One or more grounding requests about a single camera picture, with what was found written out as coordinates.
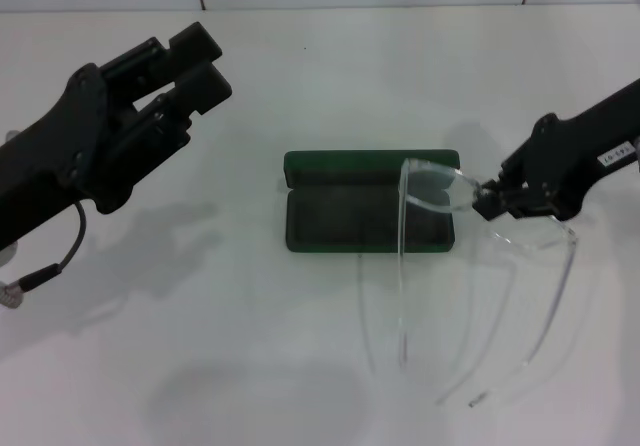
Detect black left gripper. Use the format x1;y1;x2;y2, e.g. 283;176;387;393
0;63;134;216

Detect green glasses case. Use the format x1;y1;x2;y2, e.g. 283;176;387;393
283;149;461;255

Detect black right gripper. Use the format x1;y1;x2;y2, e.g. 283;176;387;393
472;78;640;223

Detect clear plastic glasses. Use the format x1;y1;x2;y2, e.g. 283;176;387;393
397;157;580;410

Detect left arm cable with plug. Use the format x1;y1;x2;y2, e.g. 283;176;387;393
0;199;89;311

